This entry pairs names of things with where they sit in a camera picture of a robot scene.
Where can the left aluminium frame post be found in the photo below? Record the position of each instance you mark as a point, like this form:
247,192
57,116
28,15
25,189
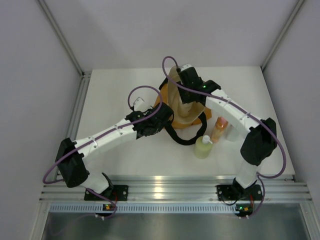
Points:
86,75

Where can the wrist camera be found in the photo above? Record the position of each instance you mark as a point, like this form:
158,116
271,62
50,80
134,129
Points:
186,68
139,104

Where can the green pump bottle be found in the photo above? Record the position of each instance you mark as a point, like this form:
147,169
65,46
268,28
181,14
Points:
203,147

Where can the right aluminium frame post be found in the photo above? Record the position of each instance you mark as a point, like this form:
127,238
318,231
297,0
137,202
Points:
280,37

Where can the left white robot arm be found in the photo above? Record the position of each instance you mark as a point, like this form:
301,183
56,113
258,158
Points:
74,158

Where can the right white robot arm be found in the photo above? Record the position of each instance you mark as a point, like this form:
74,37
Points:
260,136

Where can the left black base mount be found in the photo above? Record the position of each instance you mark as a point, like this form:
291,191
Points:
118,193

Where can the aluminium rail beam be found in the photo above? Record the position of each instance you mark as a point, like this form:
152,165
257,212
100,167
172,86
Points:
179,189

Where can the slotted cable duct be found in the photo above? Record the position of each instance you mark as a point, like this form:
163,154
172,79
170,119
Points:
154,208

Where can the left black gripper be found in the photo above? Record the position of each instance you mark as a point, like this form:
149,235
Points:
162,125

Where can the aluminium frame post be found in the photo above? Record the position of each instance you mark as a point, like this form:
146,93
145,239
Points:
86,75
280,37

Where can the white bottle black cap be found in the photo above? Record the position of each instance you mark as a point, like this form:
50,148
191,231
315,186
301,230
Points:
232,134

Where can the tan canvas tote bag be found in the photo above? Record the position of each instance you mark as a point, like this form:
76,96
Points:
185,115

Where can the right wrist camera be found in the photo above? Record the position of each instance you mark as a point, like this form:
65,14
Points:
186,68

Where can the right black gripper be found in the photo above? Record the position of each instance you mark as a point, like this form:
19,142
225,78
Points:
185,99

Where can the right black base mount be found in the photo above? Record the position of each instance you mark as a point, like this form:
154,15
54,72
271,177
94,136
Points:
229,192

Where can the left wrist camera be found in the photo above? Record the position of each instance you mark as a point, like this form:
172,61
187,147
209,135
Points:
139,104

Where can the orange bottle pink cap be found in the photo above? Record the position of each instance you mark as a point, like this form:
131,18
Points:
219,128

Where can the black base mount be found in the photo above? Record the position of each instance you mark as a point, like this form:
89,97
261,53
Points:
118,193
229,192

